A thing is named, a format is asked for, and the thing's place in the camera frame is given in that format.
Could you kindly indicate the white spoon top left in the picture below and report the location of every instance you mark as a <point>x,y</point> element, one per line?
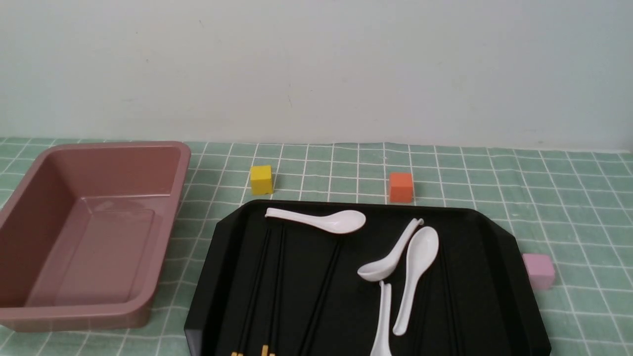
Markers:
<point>342,222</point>

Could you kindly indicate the yellow cube block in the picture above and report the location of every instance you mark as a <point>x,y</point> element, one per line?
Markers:
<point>261,180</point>

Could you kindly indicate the orange cube block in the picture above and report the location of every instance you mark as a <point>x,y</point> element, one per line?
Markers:
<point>401,187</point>

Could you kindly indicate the white spoon curved middle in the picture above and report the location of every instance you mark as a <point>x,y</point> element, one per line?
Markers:
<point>379,270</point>

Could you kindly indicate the black plastic tray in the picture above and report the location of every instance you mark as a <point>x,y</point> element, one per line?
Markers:
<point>496,311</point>

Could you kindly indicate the white spoon upright right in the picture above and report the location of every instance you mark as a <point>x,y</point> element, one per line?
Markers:
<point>421,253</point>

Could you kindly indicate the black chopstick right outer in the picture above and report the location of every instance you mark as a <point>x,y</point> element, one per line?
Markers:
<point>452,329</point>

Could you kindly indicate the black chopstick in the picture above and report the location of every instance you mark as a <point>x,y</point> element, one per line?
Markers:
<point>313,321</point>
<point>253,297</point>
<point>270,346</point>
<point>425,297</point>
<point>452,329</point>

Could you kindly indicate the black chopstick right inner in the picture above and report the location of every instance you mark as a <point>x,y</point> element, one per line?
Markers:
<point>425,297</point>

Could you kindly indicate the black chopstick middle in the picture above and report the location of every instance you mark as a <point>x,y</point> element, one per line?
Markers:
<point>313,321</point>

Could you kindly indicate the white spoon bottom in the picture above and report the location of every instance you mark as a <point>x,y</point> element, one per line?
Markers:
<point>381,344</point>

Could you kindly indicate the black chopstick far left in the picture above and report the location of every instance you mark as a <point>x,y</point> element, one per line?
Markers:
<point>253,297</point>

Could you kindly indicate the pink cube block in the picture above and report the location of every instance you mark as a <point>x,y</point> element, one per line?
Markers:
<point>540,270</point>

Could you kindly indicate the pink plastic bin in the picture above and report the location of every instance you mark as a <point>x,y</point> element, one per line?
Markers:
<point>84,235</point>

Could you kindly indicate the green checkered tablecloth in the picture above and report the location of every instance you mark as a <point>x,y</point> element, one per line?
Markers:
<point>576,207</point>

